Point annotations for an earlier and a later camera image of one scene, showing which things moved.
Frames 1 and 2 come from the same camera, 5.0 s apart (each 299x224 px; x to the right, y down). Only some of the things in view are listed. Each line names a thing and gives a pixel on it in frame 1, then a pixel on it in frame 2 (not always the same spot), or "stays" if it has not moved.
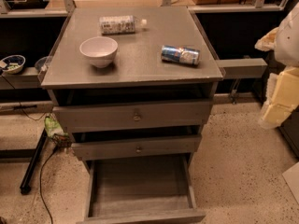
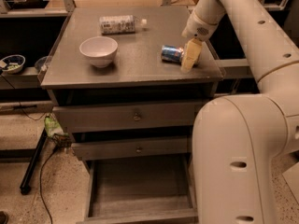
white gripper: x=289 y=41 to x=196 y=28
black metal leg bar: x=25 y=185 stays
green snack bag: x=54 y=131 stays
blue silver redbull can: x=179 y=54 stays
